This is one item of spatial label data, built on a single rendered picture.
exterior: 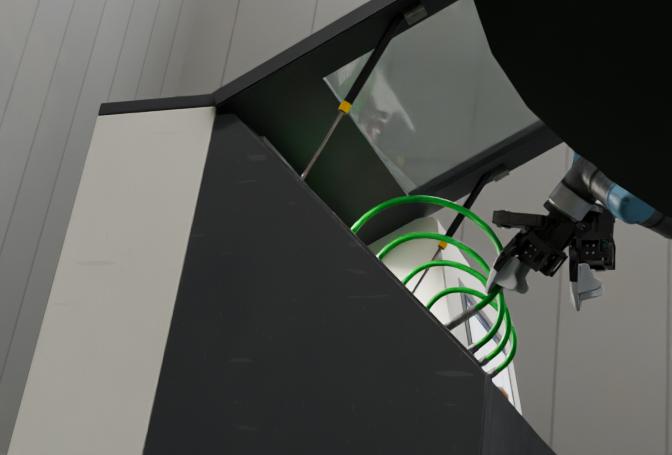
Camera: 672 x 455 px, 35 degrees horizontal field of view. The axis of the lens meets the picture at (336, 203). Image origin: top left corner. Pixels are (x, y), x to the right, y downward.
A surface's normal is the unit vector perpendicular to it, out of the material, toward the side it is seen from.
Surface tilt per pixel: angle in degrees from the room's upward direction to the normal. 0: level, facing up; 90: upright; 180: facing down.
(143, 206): 90
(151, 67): 90
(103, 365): 90
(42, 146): 90
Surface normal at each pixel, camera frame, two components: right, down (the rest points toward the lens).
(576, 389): -0.25, -0.43
